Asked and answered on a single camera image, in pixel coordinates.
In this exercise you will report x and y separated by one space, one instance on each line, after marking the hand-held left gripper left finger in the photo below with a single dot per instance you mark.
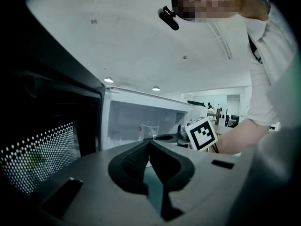
94 185

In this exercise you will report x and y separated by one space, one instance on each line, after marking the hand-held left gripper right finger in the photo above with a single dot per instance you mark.
207 185

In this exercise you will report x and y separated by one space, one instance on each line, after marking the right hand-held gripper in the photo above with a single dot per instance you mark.
202 134

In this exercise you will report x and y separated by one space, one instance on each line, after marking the clear glass cup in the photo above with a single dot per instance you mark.
150 129

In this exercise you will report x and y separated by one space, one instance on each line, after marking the white microwave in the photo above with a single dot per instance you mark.
131 116

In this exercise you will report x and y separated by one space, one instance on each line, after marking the person's right forearm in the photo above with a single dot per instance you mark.
240 138

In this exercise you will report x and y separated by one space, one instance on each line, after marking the round ceiling lamp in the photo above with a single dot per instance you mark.
156 88
108 79

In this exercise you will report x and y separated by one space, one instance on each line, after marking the ceiling sprinkler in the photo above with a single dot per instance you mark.
94 21
185 57

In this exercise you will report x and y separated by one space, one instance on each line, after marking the white ceiling track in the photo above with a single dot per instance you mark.
223 41

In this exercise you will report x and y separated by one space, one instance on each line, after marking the person's white shirt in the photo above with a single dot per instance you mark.
263 79

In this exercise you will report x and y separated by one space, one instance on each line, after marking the person's head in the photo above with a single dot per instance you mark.
211 1

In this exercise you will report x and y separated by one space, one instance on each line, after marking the black head-mounted camera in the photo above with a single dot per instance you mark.
169 18

